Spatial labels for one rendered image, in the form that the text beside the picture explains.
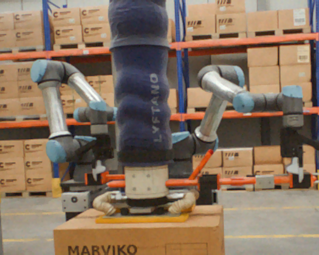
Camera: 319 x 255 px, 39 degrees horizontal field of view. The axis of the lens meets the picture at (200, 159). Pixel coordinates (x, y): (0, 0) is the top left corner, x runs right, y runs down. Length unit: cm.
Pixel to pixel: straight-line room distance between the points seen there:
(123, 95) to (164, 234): 54
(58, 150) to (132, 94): 71
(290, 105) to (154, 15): 60
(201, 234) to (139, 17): 81
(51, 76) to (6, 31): 795
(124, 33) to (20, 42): 847
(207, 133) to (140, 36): 76
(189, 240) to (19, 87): 869
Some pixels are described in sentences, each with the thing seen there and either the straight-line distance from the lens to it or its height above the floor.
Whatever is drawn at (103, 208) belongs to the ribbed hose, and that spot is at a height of 100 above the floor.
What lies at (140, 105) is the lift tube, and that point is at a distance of 167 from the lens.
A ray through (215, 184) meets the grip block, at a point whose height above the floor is 107.
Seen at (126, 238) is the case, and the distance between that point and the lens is 163.
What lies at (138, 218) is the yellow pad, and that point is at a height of 96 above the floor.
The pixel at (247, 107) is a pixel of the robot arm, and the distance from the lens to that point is 169.
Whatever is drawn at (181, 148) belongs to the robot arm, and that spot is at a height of 119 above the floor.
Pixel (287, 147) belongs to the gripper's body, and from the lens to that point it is 170.
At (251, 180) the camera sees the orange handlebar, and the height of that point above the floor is 108.
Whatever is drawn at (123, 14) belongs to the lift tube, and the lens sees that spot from 172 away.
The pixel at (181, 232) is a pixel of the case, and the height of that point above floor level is 92.
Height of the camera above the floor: 128
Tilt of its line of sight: 4 degrees down
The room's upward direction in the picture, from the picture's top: 3 degrees counter-clockwise
